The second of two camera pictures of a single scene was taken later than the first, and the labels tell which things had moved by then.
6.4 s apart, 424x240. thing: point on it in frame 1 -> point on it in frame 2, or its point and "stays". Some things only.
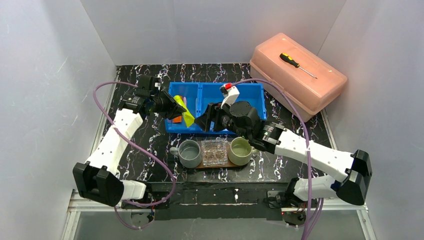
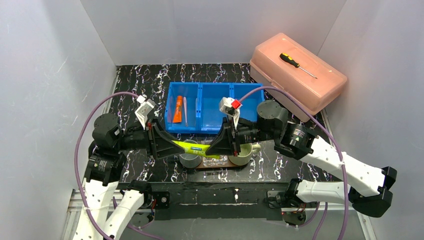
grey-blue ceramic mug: (189, 153) stays
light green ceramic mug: (240, 151) stays
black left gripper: (162, 104) -> (151, 139)
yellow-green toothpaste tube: (188, 117) -> (196, 149)
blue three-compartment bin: (197, 96) stays
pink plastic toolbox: (309, 81) stays
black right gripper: (216, 116) -> (232, 138)
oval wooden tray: (229, 164) stays
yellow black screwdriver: (288, 59) stays
